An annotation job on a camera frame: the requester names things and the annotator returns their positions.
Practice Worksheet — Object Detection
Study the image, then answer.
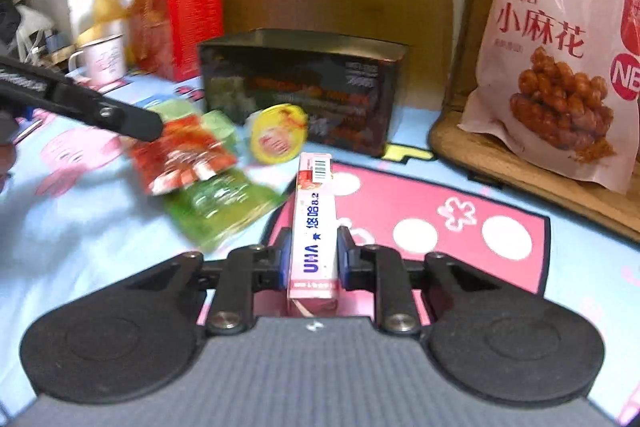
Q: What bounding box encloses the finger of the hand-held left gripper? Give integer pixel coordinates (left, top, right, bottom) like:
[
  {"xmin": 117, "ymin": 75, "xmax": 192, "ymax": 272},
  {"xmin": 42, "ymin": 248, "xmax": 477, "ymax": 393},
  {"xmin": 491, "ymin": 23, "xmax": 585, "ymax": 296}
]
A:
[{"xmin": 45, "ymin": 74, "xmax": 165, "ymax": 142}]

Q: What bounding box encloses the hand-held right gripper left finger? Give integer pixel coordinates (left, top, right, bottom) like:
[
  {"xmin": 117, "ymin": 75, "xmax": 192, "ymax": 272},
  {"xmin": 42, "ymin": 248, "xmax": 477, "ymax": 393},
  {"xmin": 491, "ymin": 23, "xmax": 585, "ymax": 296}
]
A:
[{"xmin": 127, "ymin": 227, "xmax": 294, "ymax": 336}]

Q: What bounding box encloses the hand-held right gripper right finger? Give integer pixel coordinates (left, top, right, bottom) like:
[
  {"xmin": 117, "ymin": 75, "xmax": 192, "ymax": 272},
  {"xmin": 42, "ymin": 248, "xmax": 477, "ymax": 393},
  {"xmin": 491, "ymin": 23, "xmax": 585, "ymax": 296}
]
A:
[{"xmin": 336, "ymin": 224, "xmax": 501, "ymax": 336}]

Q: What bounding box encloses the pink candy box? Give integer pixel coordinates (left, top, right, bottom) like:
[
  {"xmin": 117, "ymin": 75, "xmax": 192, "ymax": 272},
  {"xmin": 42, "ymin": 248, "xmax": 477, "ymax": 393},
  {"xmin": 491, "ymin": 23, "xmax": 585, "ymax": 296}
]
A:
[{"xmin": 287, "ymin": 152, "xmax": 342, "ymax": 319}]

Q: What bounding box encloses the red snack packet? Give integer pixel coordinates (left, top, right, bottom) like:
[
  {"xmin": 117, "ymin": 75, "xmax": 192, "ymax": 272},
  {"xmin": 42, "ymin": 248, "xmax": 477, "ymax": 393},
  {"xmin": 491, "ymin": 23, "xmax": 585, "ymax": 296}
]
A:
[{"xmin": 128, "ymin": 117, "xmax": 239, "ymax": 197}]

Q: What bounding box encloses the yellow round jelly cup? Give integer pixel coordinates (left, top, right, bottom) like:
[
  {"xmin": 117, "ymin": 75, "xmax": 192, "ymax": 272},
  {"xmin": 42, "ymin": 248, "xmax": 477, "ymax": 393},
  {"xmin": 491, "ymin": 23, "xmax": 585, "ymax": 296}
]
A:
[{"xmin": 248, "ymin": 104, "xmax": 310, "ymax": 166}]

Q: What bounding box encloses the black tin box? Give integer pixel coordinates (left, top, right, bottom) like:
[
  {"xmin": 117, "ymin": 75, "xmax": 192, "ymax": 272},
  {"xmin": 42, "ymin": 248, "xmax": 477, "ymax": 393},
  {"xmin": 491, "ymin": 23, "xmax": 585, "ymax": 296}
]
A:
[{"xmin": 197, "ymin": 28, "xmax": 411, "ymax": 158}]

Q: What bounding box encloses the white enamel mug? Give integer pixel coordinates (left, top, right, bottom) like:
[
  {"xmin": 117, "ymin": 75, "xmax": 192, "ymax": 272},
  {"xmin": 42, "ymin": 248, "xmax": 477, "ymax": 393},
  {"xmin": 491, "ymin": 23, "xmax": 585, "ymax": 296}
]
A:
[{"xmin": 67, "ymin": 34, "xmax": 126, "ymax": 88}]

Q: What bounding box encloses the white plastic bag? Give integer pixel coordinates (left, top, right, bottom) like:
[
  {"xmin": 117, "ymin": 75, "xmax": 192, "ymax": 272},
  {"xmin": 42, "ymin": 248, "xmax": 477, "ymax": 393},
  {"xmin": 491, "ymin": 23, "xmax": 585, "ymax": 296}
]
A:
[{"xmin": 14, "ymin": 4, "xmax": 57, "ymax": 58}]

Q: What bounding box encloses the yellow plush toy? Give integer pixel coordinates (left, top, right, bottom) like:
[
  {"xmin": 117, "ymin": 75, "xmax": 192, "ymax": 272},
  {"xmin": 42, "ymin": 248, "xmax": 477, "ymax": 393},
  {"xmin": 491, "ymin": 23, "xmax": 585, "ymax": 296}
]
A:
[{"xmin": 75, "ymin": 0, "xmax": 139, "ymax": 66}]

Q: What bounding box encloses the cartoon pig printed bedsheet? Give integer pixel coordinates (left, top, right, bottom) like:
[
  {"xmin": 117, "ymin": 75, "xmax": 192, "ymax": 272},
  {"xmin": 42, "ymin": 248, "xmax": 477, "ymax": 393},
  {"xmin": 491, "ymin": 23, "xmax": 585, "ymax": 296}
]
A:
[{"xmin": 0, "ymin": 67, "xmax": 640, "ymax": 427}]

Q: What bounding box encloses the red gift box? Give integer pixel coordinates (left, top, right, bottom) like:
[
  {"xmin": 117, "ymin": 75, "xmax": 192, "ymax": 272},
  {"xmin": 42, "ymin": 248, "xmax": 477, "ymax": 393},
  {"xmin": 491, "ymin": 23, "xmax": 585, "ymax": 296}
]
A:
[{"xmin": 128, "ymin": 0, "xmax": 225, "ymax": 83}]

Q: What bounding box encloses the large pink snack bag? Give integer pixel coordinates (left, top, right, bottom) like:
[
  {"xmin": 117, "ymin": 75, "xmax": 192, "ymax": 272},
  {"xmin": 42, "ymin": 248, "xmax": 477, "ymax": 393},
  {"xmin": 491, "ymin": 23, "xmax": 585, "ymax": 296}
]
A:
[{"xmin": 457, "ymin": 0, "xmax": 640, "ymax": 196}]

